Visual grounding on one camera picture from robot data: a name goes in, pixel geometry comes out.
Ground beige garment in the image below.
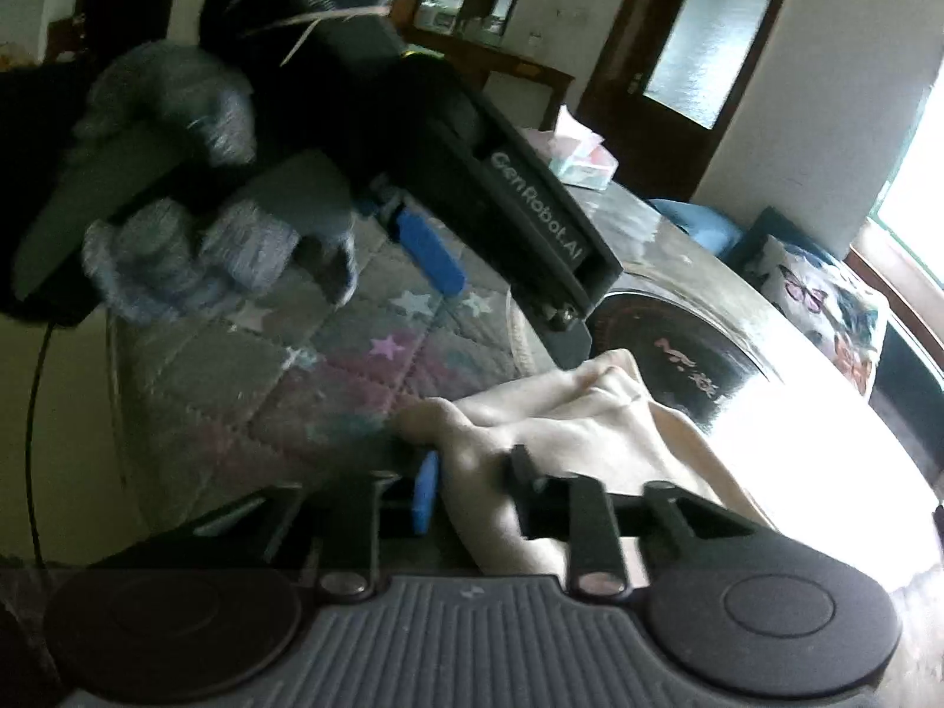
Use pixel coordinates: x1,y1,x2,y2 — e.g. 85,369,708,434
392,349,771,579

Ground grey knit gloved hand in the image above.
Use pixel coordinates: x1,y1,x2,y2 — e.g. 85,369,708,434
78,42,358,325

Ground dark wooden display cabinet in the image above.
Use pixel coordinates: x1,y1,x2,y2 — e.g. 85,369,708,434
389,0,573,130

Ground tissue box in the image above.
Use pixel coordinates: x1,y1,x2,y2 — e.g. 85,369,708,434
530,104,620,192

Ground butterfly print pillow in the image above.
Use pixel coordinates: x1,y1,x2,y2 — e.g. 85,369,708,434
744,235,890,399

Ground dark wooden door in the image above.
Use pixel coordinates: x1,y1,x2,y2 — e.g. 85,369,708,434
578,0,784,201

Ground green framed window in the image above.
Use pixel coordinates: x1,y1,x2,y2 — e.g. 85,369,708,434
847,78,942,361

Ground blue teal sofa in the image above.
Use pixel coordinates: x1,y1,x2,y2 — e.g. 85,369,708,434
648,198,942,468

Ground black cable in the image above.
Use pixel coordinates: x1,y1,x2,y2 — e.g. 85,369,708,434
24,319,56,592

